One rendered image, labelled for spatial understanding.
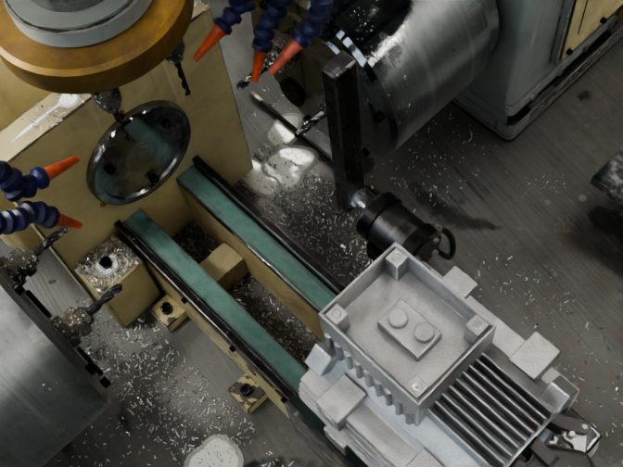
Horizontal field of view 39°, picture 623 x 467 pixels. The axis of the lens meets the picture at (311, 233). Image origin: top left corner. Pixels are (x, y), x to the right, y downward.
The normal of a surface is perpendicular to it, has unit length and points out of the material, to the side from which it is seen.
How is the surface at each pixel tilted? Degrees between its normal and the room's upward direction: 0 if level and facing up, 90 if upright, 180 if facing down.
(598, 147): 0
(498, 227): 0
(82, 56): 0
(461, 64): 77
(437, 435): 32
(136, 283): 90
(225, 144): 90
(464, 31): 62
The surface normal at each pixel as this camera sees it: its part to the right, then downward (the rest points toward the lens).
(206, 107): 0.69, 0.61
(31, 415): 0.59, 0.36
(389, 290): -0.10, -0.47
